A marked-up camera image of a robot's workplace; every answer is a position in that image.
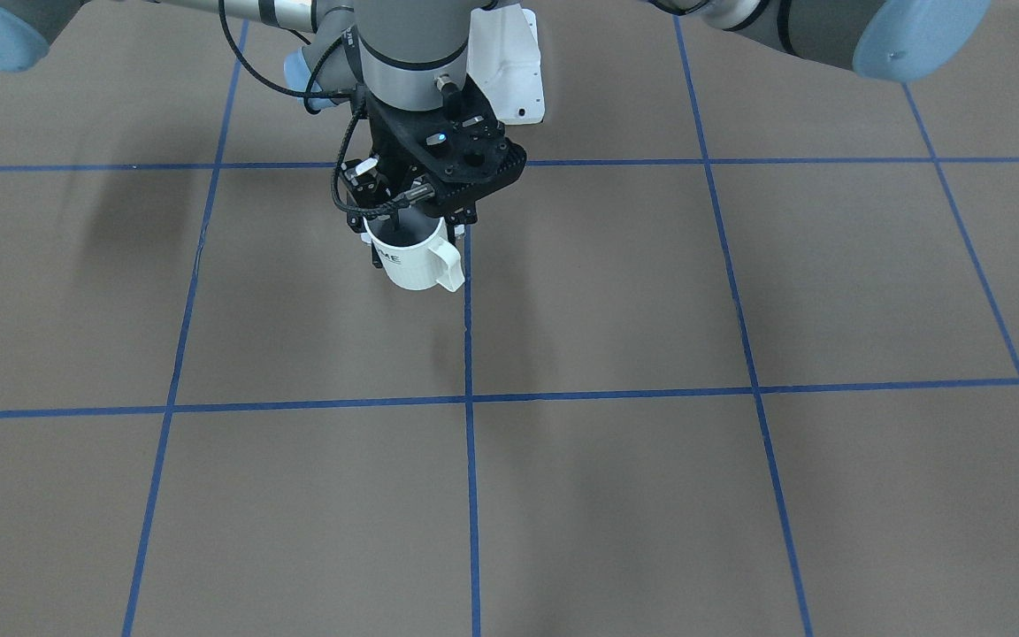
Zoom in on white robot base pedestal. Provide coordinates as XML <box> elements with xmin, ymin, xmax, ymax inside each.
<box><xmin>468</xmin><ymin>4</ymin><xmax>546</xmax><ymax>126</ymax></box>

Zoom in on white HOME mug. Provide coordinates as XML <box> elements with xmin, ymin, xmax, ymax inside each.
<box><xmin>365</xmin><ymin>207</ymin><xmax>465</xmax><ymax>293</ymax></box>

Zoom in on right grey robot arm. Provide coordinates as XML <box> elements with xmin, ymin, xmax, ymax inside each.
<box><xmin>186</xmin><ymin>1</ymin><xmax>527</xmax><ymax>233</ymax></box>

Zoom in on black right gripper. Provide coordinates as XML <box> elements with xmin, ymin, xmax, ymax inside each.
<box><xmin>333</xmin><ymin>78</ymin><xmax>527</xmax><ymax>241</ymax></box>

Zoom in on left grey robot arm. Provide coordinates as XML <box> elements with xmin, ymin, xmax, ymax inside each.
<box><xmin>653</xmin><ymin>1</ymin><xmax>991</xmax><ymax>83</ymax></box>

